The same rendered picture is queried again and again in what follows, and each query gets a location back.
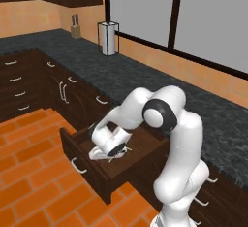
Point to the large black framed window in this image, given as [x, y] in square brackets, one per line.
[206, 20]

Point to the dark wood open drawer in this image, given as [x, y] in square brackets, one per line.
[97, 176]

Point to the white paper towel roll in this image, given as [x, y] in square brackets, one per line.
[108, 38]

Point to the wooden knife block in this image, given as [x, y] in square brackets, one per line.
[76, 32]

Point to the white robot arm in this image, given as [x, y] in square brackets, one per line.
[180, 159]

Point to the dark wood drawer front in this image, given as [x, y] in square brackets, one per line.
[106, 108]
[77, 85]
[53, 71]

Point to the dark wood cupboard door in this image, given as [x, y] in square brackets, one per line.
[55, 98]
[77, 111]

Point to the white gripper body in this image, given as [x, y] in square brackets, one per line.
[98, 154]

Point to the dark wood drawer stack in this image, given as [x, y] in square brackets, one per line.
[226, 201]
[29, 85]

